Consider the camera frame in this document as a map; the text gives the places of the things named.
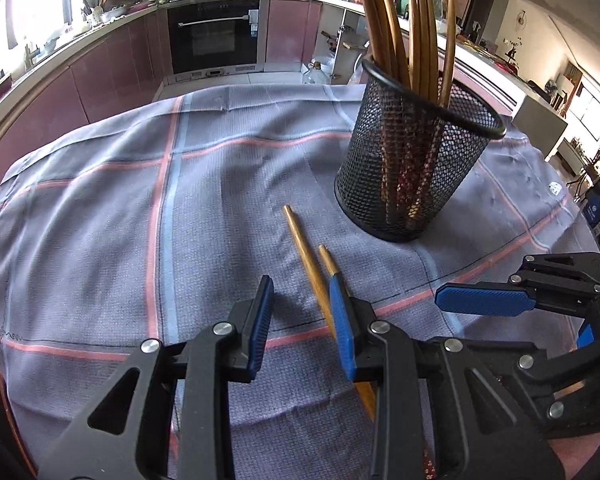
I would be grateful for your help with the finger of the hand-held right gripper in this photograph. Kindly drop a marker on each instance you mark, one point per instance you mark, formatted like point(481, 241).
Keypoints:
point(585, 336)
point(480, 299)

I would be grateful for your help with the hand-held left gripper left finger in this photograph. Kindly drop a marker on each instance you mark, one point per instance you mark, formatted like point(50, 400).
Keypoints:
point(260, 325)

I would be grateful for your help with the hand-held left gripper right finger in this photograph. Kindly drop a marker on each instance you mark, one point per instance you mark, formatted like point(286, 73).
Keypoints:
point(342, 330)

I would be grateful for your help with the single bamboo chopstick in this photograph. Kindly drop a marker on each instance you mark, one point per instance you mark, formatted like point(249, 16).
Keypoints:
point(307, 260)
point(330, 262)

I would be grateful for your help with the black mesh cup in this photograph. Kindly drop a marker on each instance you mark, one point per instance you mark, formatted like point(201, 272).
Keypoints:
point(410, 170)

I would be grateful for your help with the bunch of wooden chopsticks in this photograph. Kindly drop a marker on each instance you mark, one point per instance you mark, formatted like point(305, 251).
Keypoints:
point(380, 20)

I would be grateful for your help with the person's right forearm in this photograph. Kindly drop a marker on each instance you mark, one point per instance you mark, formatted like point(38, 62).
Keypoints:
point(580, 460)

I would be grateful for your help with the blue bin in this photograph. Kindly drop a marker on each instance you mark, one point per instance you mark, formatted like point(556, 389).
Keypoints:
point(594, 212)

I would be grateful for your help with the white side cabinet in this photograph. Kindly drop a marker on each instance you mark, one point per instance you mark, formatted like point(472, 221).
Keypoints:
point(537, 125)

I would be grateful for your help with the grey checked cloth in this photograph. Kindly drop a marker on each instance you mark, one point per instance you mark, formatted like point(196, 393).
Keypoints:
point(105, 235)

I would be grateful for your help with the cooking oil bottle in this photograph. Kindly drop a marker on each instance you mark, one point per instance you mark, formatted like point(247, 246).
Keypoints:
point(316, 74)

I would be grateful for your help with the dark red-rimmed object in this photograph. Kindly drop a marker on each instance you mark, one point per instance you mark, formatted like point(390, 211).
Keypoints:
point(0, 420)

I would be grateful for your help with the black built-in oven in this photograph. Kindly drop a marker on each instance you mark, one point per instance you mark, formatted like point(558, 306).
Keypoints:
point(215, 35)

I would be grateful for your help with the pink lower cabinets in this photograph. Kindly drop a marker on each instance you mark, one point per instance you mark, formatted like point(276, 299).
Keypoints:
point(80, 90)

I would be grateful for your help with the kitchen faucet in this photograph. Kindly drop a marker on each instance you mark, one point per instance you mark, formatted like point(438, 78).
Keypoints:
point(28, 52)

